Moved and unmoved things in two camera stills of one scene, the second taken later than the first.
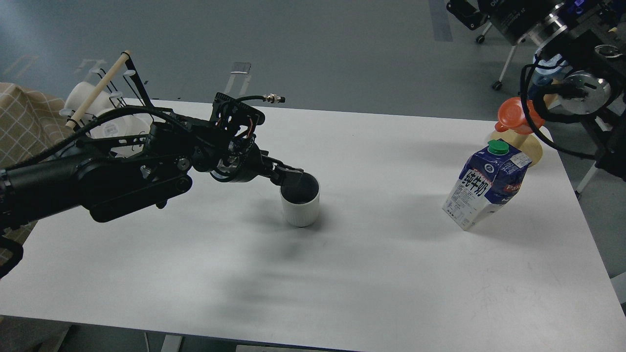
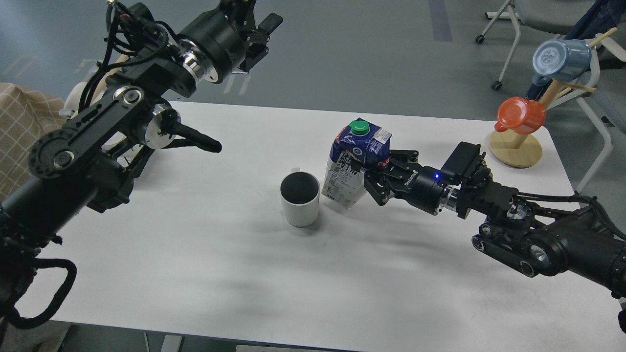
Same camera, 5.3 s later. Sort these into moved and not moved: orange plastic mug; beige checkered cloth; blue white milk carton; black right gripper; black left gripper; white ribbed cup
Moved: blue white milk carton; black right gripper; black left gripper
Not moved: orange plastic mug; beige checkered cloth; white ribbed cup
